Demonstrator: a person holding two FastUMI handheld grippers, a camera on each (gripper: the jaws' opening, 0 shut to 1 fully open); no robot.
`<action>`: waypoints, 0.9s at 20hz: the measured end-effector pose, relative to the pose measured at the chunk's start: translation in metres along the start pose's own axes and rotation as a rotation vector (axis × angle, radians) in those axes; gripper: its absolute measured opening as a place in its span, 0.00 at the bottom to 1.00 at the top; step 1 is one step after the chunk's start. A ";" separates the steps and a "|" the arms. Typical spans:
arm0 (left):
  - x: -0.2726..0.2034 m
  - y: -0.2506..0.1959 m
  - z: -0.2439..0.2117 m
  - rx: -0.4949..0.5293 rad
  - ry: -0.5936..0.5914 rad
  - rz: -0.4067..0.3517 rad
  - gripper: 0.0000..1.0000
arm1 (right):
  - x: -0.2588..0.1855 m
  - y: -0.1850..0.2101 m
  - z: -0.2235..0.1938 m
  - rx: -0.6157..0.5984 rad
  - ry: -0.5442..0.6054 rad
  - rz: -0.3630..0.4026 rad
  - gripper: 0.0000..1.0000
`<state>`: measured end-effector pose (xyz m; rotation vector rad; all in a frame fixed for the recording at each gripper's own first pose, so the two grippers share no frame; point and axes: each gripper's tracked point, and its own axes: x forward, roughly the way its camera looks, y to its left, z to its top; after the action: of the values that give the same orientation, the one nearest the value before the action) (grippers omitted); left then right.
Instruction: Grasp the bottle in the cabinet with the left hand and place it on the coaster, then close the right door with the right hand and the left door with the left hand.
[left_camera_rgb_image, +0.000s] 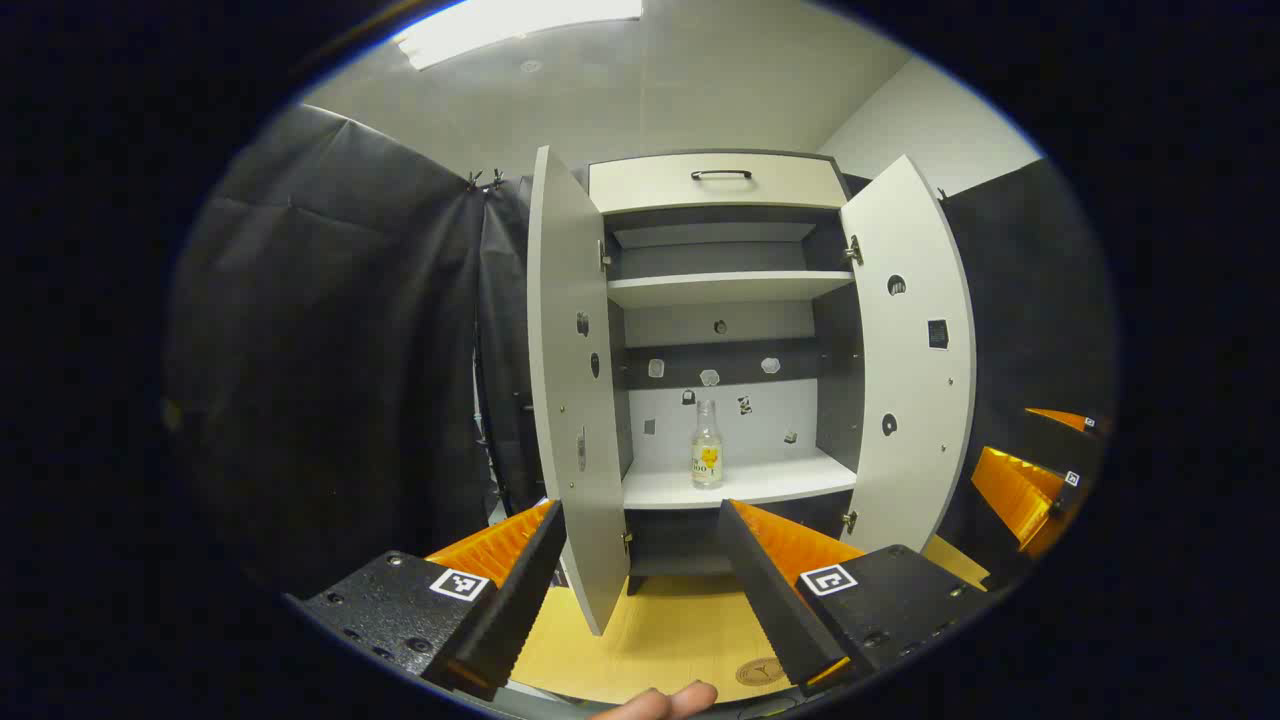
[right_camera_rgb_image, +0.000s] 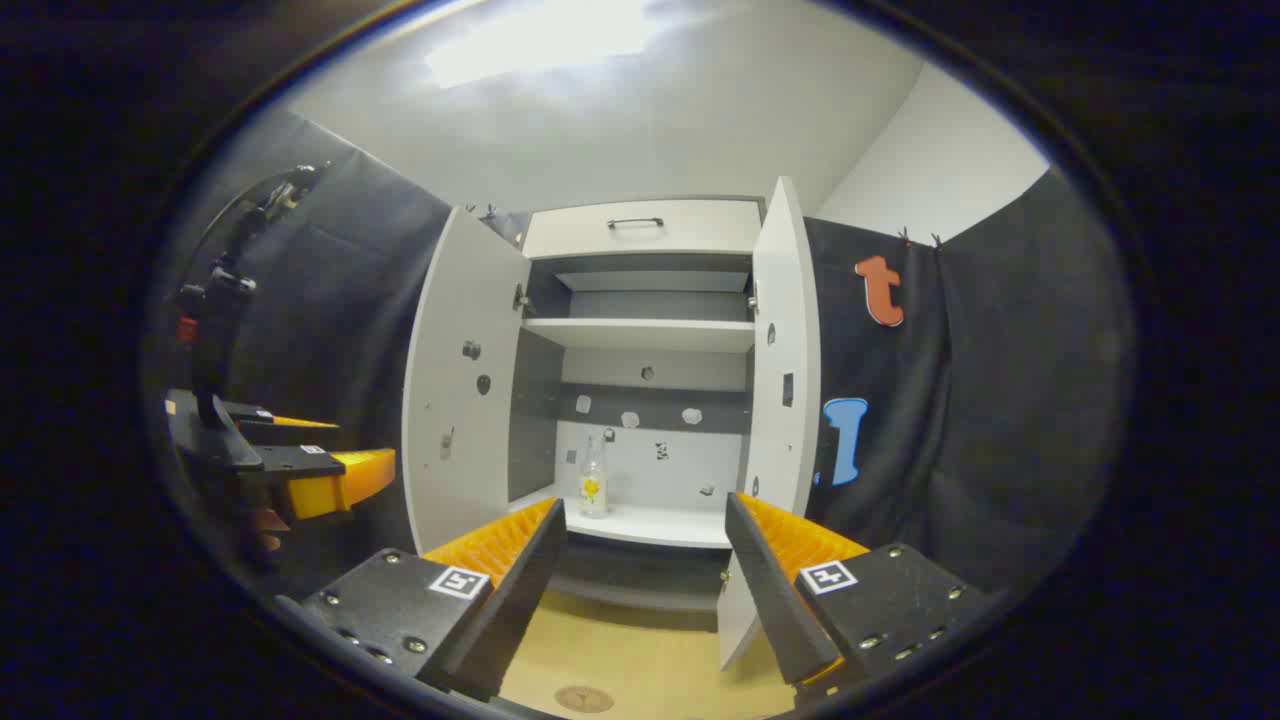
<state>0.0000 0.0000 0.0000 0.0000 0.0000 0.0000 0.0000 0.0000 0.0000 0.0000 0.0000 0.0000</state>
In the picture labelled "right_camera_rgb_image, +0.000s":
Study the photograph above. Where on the metal door hinge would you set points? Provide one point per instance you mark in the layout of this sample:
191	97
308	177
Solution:
520	297
752	297

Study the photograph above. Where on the white cabinet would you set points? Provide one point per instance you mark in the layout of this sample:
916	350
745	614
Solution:
650	335

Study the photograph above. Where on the white cabinet door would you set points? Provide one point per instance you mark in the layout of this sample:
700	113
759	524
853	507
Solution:
450	330
785	300

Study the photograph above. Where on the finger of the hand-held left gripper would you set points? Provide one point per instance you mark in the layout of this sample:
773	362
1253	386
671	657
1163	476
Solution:
290	460
280	433

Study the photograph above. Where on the black backdrop cloth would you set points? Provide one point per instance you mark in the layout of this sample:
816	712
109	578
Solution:
1000	400

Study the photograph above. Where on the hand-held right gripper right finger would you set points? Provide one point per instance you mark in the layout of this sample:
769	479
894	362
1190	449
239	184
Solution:
775	600

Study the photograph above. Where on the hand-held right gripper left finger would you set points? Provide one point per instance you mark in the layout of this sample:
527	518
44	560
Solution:
520	590

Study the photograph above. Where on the clear glass bottle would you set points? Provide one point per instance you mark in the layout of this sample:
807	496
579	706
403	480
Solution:
593	490

